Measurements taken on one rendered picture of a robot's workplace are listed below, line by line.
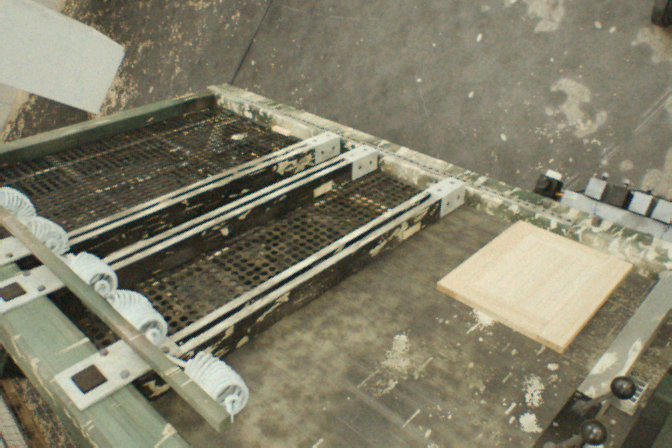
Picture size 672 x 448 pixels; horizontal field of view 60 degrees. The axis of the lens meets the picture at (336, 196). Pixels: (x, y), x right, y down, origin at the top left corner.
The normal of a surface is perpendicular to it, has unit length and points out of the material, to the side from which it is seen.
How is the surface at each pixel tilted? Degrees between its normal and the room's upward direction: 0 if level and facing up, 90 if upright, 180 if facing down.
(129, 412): 57
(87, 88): 90
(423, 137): 0
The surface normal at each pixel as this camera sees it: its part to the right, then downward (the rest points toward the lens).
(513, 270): 0.01, -0.88
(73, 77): 0.68, 0.44
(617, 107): -0.58, -0.18
